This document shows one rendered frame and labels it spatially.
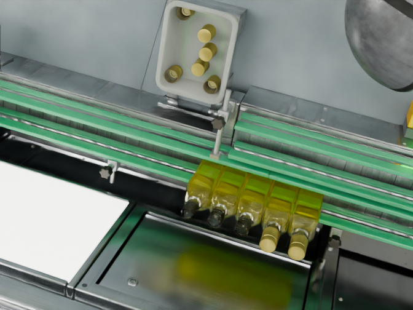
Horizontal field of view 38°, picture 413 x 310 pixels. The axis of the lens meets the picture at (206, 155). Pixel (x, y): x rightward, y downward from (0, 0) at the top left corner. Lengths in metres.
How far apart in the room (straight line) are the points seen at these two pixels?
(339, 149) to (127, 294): 0.54
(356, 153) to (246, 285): 0.37
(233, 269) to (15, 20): 0.88
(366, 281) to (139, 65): 0.77
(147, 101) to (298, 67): 0.39
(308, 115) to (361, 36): 0.64
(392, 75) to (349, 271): 0.76
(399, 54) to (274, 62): 0.72
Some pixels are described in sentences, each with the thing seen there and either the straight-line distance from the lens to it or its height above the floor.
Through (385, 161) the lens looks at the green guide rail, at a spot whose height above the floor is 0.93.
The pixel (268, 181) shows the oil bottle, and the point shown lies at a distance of 1.34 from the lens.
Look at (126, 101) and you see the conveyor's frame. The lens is 1.51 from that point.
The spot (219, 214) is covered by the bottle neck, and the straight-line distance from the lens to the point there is 1.22.
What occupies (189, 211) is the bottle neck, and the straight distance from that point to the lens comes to 1.25.
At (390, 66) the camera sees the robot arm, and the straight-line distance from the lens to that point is 0.79.
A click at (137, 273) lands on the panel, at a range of 1.26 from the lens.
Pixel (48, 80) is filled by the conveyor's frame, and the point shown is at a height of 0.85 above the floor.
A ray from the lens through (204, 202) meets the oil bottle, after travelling 1.26.
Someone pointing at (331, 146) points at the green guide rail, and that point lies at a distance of 1.32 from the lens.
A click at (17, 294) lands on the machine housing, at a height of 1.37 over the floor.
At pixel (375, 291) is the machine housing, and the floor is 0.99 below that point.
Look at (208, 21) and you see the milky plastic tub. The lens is 1.45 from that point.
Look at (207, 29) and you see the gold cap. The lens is 1.41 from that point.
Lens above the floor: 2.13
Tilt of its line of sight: 59 degrees down
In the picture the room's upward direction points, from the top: 148 degrees counter-clockwise
